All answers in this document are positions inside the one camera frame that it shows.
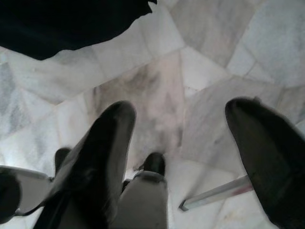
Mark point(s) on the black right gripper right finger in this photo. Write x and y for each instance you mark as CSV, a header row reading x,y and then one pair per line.
x,y
274,167

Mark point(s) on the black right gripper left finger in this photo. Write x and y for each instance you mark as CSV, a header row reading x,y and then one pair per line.
x,y
95,167

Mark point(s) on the grey robot right leg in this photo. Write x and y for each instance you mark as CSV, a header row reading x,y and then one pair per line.
x,y
143,202

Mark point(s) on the silver metal clothes rack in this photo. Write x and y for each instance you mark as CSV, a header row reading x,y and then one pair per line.
x,y
214,192

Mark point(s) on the black shirt green logo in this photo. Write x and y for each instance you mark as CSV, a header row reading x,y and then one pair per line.
x,y
59,23

